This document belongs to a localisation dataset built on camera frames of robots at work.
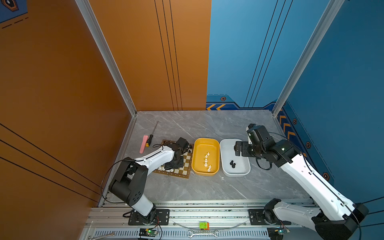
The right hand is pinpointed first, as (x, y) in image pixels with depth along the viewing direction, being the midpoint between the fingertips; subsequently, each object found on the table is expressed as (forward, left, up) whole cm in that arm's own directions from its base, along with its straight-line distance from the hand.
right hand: (240, 148), depth 73 cm
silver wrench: (-32, +24, -23) cm, 46 cm away
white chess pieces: (+4, +16, -20) cm, 26 cm away
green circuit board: (-32, +45, -23) cm, 60 cm away
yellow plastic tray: (+14, +19, -20) cm, 30 cm away
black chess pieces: (+1, 0, -21) cm, 21 cm away
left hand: (+1, +35, -20) cm, 40 cm away
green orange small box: (-29, +18, -20) cm, 40 cm away
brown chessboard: (-3, +29, -20) cm, 36 cm away
